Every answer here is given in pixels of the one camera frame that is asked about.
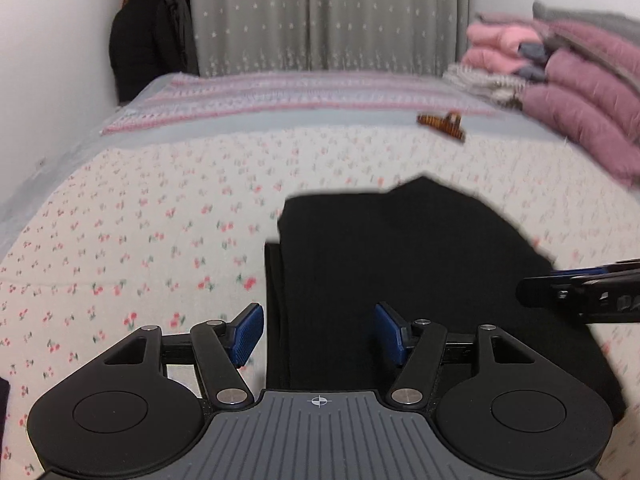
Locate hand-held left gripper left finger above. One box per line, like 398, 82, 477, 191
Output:
102, 302, 265, 407

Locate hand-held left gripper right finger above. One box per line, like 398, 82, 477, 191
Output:
374, 301, 540, 407

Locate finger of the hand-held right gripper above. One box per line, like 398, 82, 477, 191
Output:
515, 274, 640, 325
550, 258, 640, 278

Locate black pants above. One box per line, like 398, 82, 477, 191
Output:
264, 176, 628, 418

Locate mauve folded quilt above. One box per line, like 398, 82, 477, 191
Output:
520, 1, 640, 188

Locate brown hair claw clip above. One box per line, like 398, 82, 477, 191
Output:
417, 110, 467, 145

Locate striped folded cloth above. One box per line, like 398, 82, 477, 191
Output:
442, 62, 526, 111

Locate blue grey folded garment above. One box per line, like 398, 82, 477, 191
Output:
517, 42, 551, 83

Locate pink striped blanket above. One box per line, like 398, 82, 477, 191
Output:
100, 71, 501, 136

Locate pink fleece folded garment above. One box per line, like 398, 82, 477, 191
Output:
460, 22, 543, 76

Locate black hanging coat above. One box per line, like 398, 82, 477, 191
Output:
109, 0, 173, 103

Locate dark grey hanging jacket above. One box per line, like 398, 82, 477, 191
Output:
157, 0, 201, 77

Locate grey star print curtain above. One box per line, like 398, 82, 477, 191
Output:
186, 0, 473, 78

